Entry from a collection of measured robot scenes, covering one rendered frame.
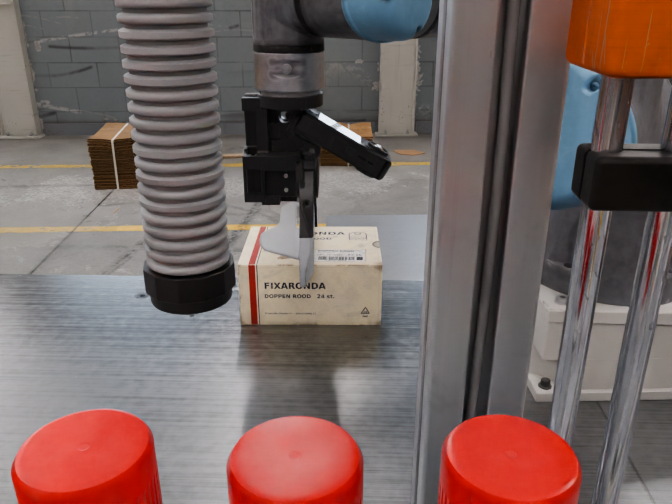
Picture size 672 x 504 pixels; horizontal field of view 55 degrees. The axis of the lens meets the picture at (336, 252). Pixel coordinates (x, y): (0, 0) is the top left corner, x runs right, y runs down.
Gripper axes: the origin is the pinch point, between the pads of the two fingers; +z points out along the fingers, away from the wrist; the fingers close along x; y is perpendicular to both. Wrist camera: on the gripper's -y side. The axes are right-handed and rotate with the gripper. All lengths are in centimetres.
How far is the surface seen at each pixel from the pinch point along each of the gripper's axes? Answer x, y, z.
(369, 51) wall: -488, -29, 20
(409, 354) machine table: 12.5, -10.7, 5.2
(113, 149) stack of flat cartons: -320, 135, 63
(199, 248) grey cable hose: 50, 2, -22
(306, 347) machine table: 11.1, 0.2, 5.2
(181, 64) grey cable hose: 50, 2, -28
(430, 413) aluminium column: 46.5, -7.4, -12.4
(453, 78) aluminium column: 46, -7, -27
